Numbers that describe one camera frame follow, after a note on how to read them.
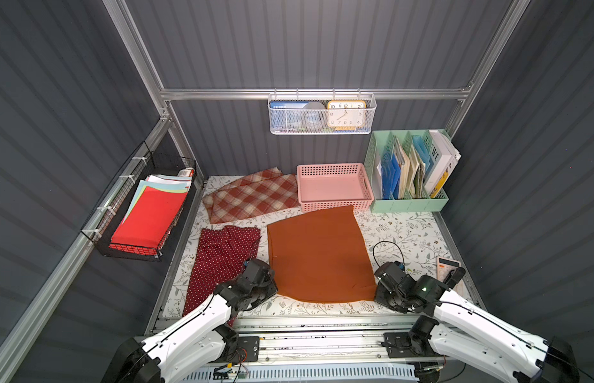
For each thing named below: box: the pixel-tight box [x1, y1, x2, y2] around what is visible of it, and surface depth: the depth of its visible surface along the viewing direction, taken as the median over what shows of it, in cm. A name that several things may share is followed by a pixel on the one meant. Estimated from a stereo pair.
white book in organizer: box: [422, 129, 462, 198], surface depth 101 cm
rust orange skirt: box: [266, 205, 377, 304], surface depth 101 cm
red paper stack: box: [110, 168, 195, 249], surface depth 77 cm
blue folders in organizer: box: [380, 151, 402, 200], surface depth 104 cm
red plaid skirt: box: [201, 166, 301, 225], surface depth 114 cm
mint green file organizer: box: [364, 129, 452, 214], surface depth 104 cm
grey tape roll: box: [301, 101, 327, 131], surface depth 89 cm
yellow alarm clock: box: [326, 99, 367, 131], surface depth 90 cm
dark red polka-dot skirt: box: [182, 225, 261, 318], surface depth 96 cm
